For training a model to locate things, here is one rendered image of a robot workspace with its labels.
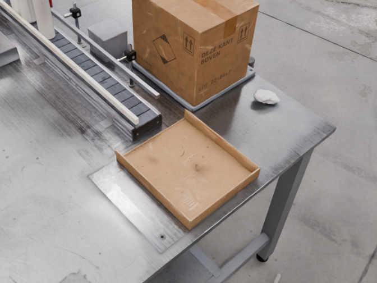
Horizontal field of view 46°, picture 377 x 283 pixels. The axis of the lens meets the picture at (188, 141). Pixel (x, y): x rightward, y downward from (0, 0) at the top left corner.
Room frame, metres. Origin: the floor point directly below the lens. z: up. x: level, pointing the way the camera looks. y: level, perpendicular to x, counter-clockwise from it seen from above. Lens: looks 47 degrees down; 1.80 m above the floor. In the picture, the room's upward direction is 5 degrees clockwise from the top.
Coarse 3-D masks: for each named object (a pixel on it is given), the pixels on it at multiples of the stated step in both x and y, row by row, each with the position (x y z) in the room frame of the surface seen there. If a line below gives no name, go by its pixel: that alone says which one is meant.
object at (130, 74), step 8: (56, 16) 1.29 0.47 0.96; (64, 24) 1.26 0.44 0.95; (80, 32) 1.20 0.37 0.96; (88, 40) 1.16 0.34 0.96; (96, 48) 1.13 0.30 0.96; (104, 56) 1.10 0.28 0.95; (112, 56) 1.09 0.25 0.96; (120, 64) 1.06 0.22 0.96; (128, 72) 1.02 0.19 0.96; (136, 80) 0.99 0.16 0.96; (144, 88) 0.97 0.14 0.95; (152, 88) 0.96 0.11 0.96
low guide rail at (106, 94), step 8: (0, 0) 1.43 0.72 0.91; (8, 8) 1.38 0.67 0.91; (16, 16) 1.34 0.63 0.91; (24, 24) 1.30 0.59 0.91; (32, 32) 1.27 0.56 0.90; (40, 40) 1.23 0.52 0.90; (48, 40) 1.21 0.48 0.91; (56, 48) 1.17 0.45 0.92; (64, 56) 1.13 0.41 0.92; (72, 64) 1.10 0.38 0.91; (80, 72) 1.06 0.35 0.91; (88, 80) 1.04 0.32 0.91; (96, 88) 1.01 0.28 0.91; (104, 96) 0.98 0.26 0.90; (112, 96) 0.97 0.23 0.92; (120, 104) 0.93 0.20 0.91; (128, 112) 0.91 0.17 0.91; (136, 120) 0.88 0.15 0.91
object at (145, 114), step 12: (36, 24) 1.35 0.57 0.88; (60, 36) 1.28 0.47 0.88; (48, 48) 1.21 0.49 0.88; (60, 48) 1.22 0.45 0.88; (72, 48) 1.22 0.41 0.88; (60, 60) 1.16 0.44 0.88; (72, 60) 1.16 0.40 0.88; (84, 60) 1.17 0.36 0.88; (72, 72) 1.11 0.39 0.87; (96, 72) 1.11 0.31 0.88; (108, 84) 1.06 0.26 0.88; (120, 84) 1.06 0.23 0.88; (120, 96) 1.01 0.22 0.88; (132, 96) 1.01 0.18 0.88; (132, 108) 0.96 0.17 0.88; (144, 108) 0.96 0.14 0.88; (144, 120) 0.91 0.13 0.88
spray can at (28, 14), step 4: (20, 0) 1.34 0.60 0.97; (24, 0) 1.34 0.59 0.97; (28, 0) 1.35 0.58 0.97; (20, 4) 1.35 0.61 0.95; (24, 4) 1.34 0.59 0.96; (28, 4) 1.35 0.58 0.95; (32, 4) 1.36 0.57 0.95; (20, 8) 1.35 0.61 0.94; (24, 8) 1.34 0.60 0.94; (28, 8) 1.35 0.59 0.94; (32, 8) 1.36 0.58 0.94; (24, 12) 1.34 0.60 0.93; (28, 12) 1.35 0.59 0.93; (32, 12) 1.35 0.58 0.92; (24, 16) 1.34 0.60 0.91; (28, 16) 1.34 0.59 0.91; (32, 16) 1.35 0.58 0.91; (28, 20) 1.34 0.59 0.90; (32, 20) 1.35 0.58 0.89
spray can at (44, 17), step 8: (32, 0) 1.27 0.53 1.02; (40, 0) 1.26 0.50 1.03; (48, 0) 1.28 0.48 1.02; (40, 8) 1.26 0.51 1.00; (48, 8) 1.27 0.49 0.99; (40, 16) 1.26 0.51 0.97; (48, 16) 1.27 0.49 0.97; (40, 24) 1.26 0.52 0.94; (48, 24) 1.26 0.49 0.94; (40, 32) 1.26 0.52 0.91; (48, 32) 1.26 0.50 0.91
